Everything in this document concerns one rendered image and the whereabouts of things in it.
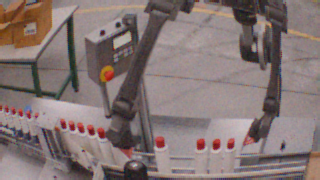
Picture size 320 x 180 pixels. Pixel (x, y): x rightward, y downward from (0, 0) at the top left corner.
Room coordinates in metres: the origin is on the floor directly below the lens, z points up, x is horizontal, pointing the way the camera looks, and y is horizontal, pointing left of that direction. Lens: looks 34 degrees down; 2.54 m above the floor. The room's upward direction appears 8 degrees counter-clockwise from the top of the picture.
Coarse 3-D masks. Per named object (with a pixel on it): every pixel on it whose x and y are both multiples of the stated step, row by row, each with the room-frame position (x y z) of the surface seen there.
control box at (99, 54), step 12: (108, 24) 2.09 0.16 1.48; (96, 36) 2.01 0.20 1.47; (108, 36) 1.99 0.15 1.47; (132, 36) 2.04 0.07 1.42; (96, 48) 1.96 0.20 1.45; (108, 48) 1.98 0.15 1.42; (120, 48) 2.01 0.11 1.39; (96, 60) 1.96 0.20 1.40; (108, 60) 1.98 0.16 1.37; (120, 60) 2.01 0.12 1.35; (96, 72) 1.97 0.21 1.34; (120, 72) 2.01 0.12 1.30
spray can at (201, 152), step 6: (198, 144) 1.83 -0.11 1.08; (204, 144) 1.83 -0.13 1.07; (198, 150) 1.83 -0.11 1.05; (204, 150) 1.82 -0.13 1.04; (198, 156) 1.82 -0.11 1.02; (204, 156) 1.82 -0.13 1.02; (198, 162) 1.82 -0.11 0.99; (204, 162) 1.82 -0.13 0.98; (198, 168) 1.82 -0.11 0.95; (204, 168) 1.82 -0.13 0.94; (198, 174) 1.82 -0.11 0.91; (204, 174) 1.82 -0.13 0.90
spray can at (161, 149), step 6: (156, 138) 1.90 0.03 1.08; (162, 138) 1.89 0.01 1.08; (156, 144) 1.89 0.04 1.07; (162, 144) 1.88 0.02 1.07; (156, 150) 1.88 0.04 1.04; (162, 150) 1.87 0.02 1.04; (168, 150) 1.89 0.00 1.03; (156, 156) 1.88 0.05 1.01; (162, 156) 1.87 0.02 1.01; (168, 156) 1.88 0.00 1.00; (162, 162) 1.87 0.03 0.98; (168, 162) 1.88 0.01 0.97; (162, 168) 1.87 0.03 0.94; (168, 168) 1.87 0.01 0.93
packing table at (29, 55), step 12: (60, 12) 3.98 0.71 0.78; (72, 12) 3.90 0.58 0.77; (60, 24) 3.71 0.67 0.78; (72, 24) 3.97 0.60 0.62; (48, 36) 3.56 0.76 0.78; (72, 36) 3.96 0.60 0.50; (0, 48) 3.70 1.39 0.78; (12, 48) 3.59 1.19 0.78; (24, 48) 3.50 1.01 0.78; (36, 48) 3.43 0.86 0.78; (72, 48) 3.95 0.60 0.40; (0, 60) 3.48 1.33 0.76; (12, 60) 3.40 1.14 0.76; (24, 60) 3.33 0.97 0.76; (36, 60) 3.37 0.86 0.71; (72, 60) 3.94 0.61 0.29; (36, 72) 3.34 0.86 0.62; (72, 72) 3.93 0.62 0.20; (0, 84) 4.04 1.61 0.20; (36, 84) 3.33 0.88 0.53; (72, 84) 3.96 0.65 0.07; (36, 96) 3.34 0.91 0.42; (48, 96) 3.70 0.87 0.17; (60, 96) 3.67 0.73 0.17
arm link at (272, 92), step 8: (272, 24) 1.76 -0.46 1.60; (280, 24) 1.76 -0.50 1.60; (272, 32) 1.75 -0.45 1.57; (280, 32) 1.74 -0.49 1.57; (272, 40) 1.75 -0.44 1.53; (280, 40) 1.74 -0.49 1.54; (272, 48) 1.74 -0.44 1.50; (280, 48) 1.74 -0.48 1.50; (272, 56) 1.74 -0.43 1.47; (272, 64) 1.73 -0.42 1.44; (272, 72) 1.72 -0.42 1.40; (272, 80) 1.72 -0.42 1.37; (272, 88) 1.71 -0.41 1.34; (272, 96) 1.70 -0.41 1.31; (264, 104) 1.71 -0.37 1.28; (272, 104) 1.69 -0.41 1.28
